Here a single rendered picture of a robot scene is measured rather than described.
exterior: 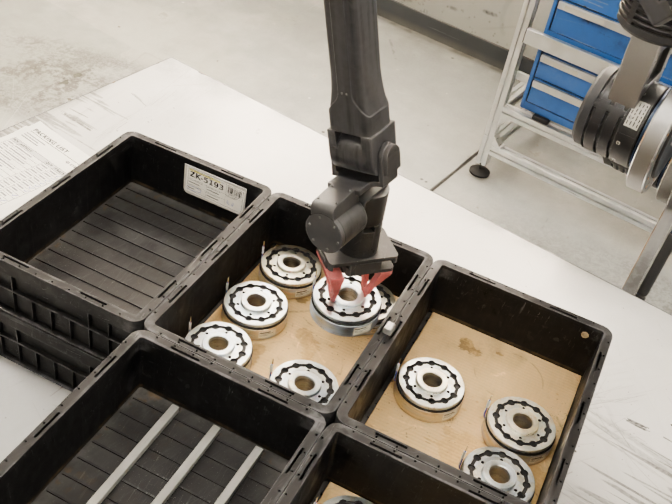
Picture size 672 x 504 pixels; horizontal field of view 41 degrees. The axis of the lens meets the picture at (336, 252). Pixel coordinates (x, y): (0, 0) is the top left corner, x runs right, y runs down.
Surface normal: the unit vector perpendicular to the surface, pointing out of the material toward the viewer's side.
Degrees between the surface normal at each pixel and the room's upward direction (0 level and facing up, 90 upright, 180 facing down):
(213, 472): 0
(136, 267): 0
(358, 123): 94
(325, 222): 92
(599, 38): 90
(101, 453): 0
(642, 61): 90
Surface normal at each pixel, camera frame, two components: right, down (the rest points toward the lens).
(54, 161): 0.15, -0.76
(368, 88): 0.78, 0.21
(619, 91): -0.57, 0.45
